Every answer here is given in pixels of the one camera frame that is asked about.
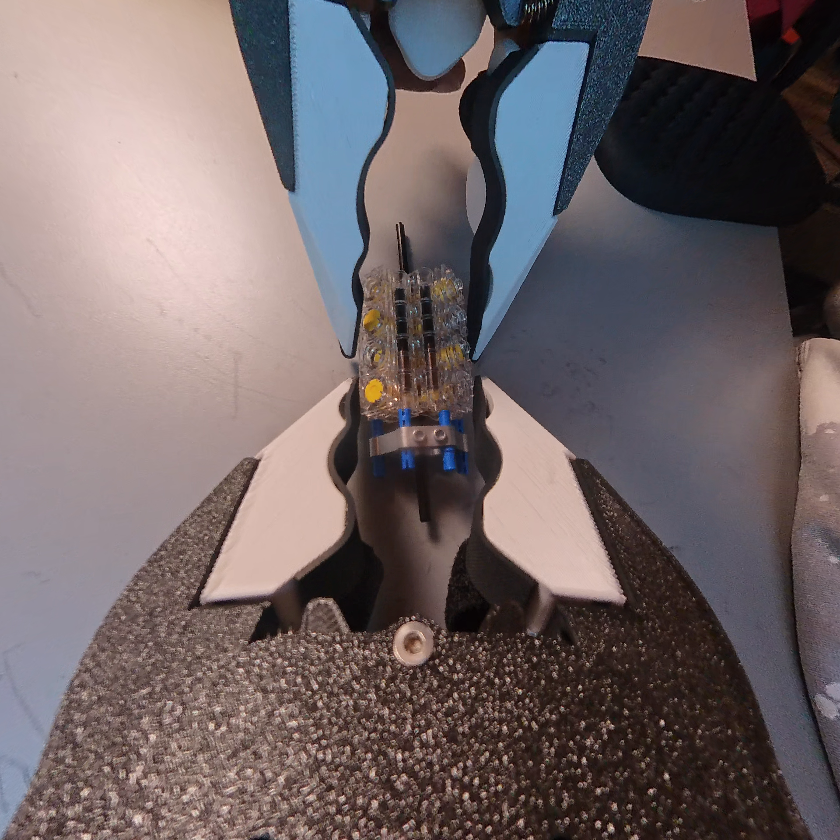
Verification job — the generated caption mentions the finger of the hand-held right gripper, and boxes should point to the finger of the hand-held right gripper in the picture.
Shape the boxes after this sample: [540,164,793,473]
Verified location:
[289,0,396,357]
[459,41,591,362]

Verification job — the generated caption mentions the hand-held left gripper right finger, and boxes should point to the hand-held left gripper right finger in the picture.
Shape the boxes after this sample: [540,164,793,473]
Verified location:
[474,378,627,635]

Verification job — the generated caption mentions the person's right hand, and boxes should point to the person's right hand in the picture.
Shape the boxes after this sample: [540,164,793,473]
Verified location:
[388,58,467,94]

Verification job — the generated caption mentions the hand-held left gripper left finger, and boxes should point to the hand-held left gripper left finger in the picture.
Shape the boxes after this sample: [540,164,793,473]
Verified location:
[198,381,360,635]

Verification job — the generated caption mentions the black office chair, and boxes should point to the black office chair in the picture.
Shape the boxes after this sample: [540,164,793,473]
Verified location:
[592,54,826,228]

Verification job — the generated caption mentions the grey beam frame with holes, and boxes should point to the grey beam frame with holes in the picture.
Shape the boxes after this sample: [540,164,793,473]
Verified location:
[367,426,471,462]

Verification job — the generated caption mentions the clear block with yellow pistons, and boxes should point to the clear block with yellow pistons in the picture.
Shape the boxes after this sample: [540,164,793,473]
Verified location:
[357,265,475,421]

